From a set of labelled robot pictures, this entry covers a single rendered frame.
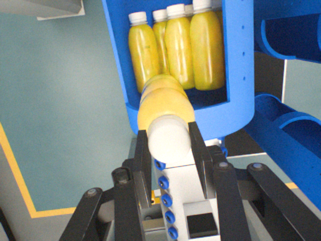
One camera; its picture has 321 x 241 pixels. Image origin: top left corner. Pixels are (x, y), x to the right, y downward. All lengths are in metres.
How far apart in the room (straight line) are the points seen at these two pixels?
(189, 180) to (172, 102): 0.63
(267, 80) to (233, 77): 1.24
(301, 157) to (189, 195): 0.46
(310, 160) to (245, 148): 0.81
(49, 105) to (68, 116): 0.15
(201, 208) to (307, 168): 0.42
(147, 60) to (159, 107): 0.32
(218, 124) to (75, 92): 1.43
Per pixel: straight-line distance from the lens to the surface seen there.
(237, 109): 0.44
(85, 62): 1.68
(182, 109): 0.23
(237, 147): 1.75
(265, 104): 1.68
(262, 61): 1.61
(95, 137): 1.83
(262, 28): 1.07
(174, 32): 0.52
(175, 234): 0.92
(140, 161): 0.16
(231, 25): 0.40
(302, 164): 1.04
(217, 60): 0.49
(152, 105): 0.23
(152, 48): 0.54
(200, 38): 0.49
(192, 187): 0.86
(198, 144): 0.17
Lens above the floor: 1.60
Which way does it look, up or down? 69 degrees down
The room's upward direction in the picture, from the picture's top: 176 degrees clockwise
